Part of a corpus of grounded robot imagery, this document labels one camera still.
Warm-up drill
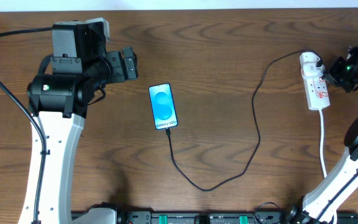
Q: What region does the white power strip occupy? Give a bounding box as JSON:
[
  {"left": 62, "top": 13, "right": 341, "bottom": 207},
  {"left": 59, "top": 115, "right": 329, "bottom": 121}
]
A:
[{"left": 301, "top": 64, "right": 330, "bottom": 111}]

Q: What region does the blue screen Galaxy smartphone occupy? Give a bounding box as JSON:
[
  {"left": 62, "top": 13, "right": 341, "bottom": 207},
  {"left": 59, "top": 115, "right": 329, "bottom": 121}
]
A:
[{"left": 149, "top": 83, "right": 178, "bottom": 130}]

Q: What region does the black USB charging cable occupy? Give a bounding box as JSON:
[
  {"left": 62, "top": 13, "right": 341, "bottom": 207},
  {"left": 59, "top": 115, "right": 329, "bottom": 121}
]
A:
[{"left": 165, "top": 48, "right": 324, "bottom": 192}]

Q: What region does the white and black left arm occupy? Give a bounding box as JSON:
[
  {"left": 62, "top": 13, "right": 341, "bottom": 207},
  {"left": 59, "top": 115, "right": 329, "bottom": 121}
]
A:
[{"left": 19, "top": 18, "right": 138, "bottom": 223}]

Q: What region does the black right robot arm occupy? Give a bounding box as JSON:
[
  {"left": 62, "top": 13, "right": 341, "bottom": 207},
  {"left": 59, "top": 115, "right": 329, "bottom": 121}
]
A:
[{"left": 287, "top": 46, "right": 358, "bottom": 223}]

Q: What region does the white USB charger plug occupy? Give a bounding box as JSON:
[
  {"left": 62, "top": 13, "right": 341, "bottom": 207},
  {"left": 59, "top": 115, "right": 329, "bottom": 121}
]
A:
[{"left": 300, "top": 52, "right": 325, "bottom": 80}]

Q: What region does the white power strip cord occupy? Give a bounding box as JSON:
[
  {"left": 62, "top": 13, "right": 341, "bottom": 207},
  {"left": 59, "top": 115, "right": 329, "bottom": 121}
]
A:
[{"left": 318, "top": 108, "right": 338, "bottom": 224}]

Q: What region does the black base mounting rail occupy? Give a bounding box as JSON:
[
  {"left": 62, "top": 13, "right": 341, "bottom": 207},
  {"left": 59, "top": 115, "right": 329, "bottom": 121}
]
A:
[{"left": 71, "top": 210, "right": 358, "bottom": 224}]

